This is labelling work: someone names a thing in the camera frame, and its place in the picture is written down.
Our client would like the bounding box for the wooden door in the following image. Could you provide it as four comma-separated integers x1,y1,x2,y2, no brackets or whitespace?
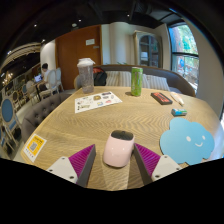
54,24,103,90

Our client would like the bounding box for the white chairs group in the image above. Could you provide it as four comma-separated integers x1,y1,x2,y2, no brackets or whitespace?
25,67,64,101

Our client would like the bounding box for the blue cloud-shaped mouse pad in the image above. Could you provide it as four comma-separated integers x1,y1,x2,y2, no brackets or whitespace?
159,117,216,166

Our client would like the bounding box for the black backpack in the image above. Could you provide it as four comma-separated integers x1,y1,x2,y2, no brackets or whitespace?
92,66,108,87

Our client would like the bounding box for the black and red box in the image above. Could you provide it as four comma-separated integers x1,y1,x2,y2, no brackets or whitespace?
150,91,174,106

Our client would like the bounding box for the blue-backed chair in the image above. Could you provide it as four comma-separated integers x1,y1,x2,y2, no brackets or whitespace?
0,96,23,158

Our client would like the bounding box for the yellow square sticker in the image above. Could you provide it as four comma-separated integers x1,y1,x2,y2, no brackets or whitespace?
23,133,48,163

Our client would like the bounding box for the striped cushion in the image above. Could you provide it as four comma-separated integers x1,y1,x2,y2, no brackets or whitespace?
105,70,133,88
142,73,171,92

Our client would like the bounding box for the pink computer mouse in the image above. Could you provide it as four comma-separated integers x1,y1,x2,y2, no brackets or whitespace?
102,129,136,169

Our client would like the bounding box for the green drink can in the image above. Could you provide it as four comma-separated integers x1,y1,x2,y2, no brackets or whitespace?
130,66,144,97

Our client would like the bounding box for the arched glass-door cabinet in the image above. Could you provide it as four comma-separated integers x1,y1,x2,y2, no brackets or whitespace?
133,30,163,69

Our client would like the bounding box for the black-framed window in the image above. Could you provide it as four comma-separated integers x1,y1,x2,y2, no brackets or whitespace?
168,23,200,92

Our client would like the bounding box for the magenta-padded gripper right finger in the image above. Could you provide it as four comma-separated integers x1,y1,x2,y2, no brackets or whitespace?
132,142,183,186

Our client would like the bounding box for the grey tufted sofa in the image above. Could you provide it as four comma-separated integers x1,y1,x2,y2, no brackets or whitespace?
20,92,73,143

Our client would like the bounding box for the printed paper sheet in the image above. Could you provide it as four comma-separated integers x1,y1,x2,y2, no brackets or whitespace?
74,90,123,114

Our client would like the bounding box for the person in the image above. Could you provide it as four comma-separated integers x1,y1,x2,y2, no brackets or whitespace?
39,62,51,83

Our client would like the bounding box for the small blue-green pack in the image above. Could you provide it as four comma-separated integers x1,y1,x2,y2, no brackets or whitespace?
171,107,188,117

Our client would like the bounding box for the brown curved bench sofa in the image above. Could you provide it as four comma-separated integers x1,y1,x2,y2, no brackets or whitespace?
73,64,197,98

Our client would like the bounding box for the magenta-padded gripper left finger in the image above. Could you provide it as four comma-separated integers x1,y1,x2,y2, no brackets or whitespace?
46,143,97,188

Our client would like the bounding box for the white plastic packet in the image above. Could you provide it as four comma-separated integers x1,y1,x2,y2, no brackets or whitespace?
169,91,185,107

